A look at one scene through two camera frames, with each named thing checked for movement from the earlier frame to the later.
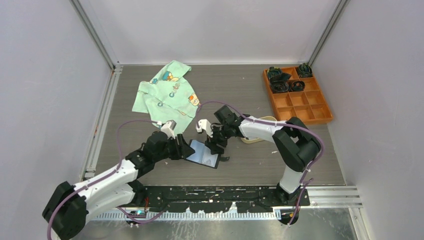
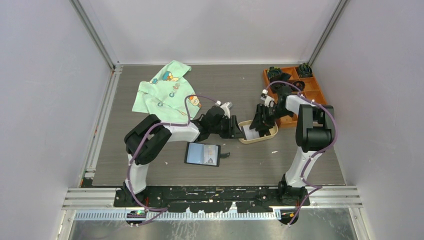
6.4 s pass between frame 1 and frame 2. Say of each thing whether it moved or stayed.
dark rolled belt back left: stayed
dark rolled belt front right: stayed
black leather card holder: stayed
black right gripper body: moved
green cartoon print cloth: stayed
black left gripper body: moved
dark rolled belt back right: stayed
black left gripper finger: moved
